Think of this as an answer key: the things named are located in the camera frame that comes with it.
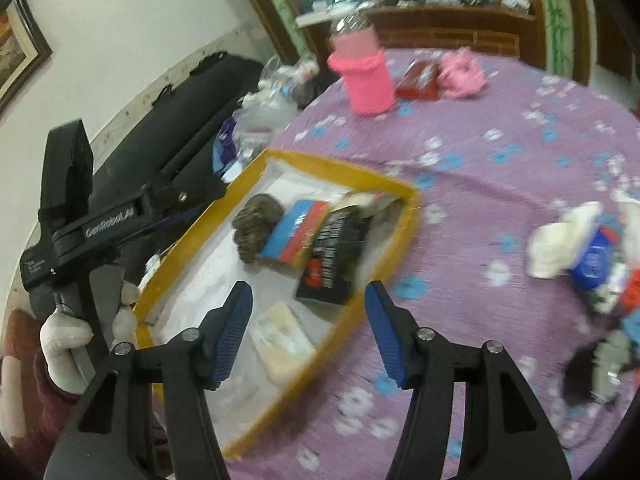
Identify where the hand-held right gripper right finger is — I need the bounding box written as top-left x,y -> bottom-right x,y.
365,281 -> 571,480

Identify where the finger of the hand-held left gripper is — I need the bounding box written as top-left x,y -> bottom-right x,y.
147,172 -> 228,216

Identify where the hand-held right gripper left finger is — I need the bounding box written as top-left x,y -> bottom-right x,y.
45,281 -> 253,480

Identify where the yellow shallow tray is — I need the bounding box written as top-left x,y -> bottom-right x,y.
134,148 -> 422,459

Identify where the white soft cloth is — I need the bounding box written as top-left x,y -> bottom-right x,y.
526,201 -> 605,282

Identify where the blue round-print packet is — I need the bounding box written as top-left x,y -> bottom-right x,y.
569,226 -> 618,292

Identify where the person's left forearm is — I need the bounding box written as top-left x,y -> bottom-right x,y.
10,350 -> 85,466

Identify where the person's left hand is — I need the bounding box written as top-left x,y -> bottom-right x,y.
40,280 -> 142,396

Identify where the white flat packet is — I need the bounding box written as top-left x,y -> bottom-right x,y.
249,301 -> 317,387

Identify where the black sofa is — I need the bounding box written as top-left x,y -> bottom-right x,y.
30,51 -> 268,311

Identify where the brown knitted scrunchie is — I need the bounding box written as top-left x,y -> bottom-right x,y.
231,193 -> 287,264

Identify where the black printed packet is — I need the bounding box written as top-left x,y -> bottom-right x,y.
294,206 -> 375,307

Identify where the blue orange sponge packet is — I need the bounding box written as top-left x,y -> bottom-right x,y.
260,198 -> 332,267

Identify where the clear plastic bags pile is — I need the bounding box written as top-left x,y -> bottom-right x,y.
212,54 -> 323,183

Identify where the grey white packet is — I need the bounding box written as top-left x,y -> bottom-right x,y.
332,189 -> 403,223

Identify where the purple floral tablecloth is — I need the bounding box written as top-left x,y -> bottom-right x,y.
152,47 -> 640,480

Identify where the black small device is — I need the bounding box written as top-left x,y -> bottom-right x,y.
561,342 -> 603,408

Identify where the red wallet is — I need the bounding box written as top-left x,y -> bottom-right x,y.
396,60 -> 442,102

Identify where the pink fluffy cloth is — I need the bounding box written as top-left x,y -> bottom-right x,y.
436,47 -> 487,99

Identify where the wooden cabinet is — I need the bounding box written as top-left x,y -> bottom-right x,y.
295,1 -> 547,70

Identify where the framed wall picture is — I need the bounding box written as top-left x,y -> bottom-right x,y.
0,0 -> 54,113

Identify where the green patterned wooden frame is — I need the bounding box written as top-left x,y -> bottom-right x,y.
225,0 -> 597,87

